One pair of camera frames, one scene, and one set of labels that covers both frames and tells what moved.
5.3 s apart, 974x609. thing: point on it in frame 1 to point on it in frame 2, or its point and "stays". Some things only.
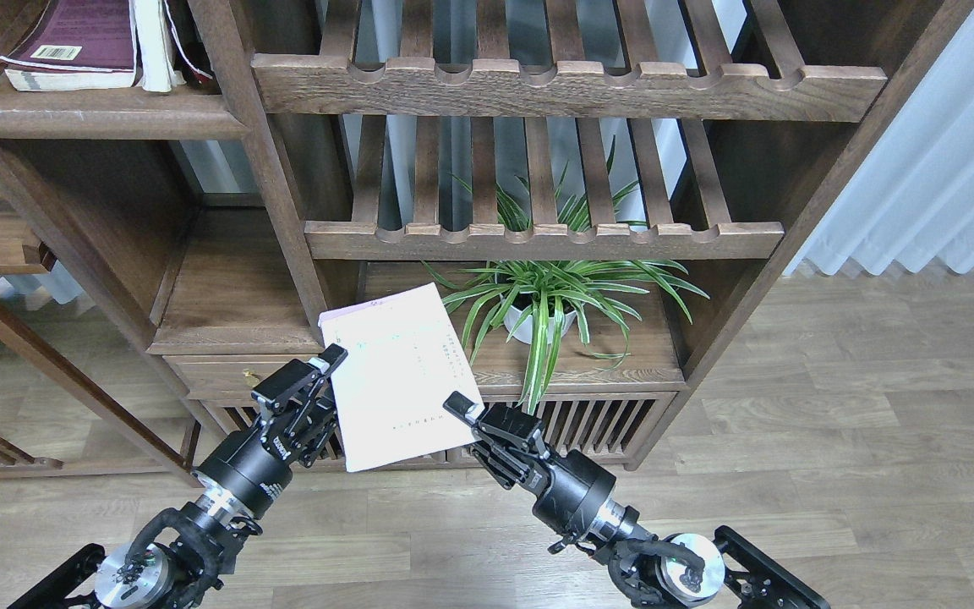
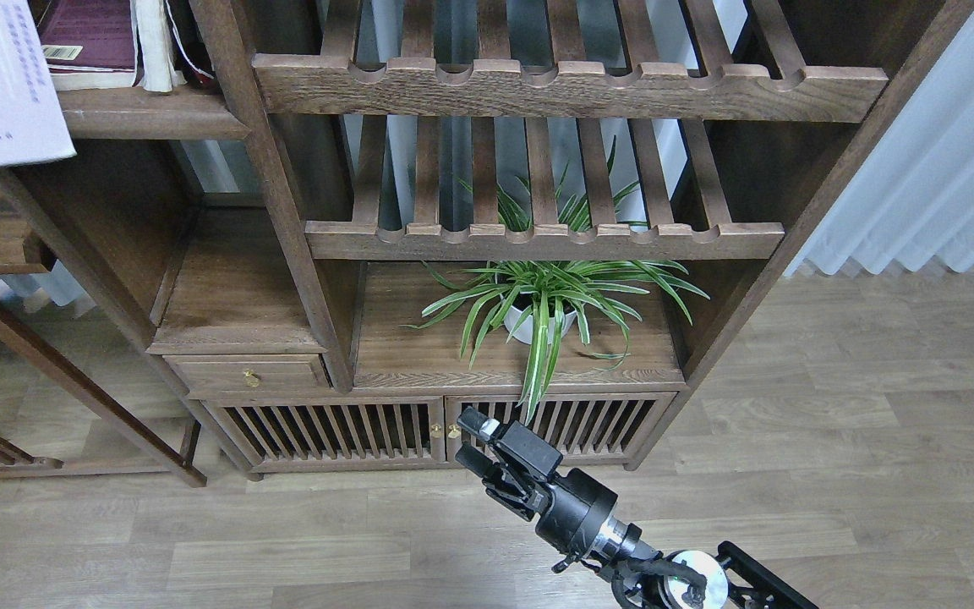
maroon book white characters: [74, 44] stays
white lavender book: [404, 357] to [2, 104]
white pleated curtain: [948, 180] stays
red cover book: [189, 52] stays
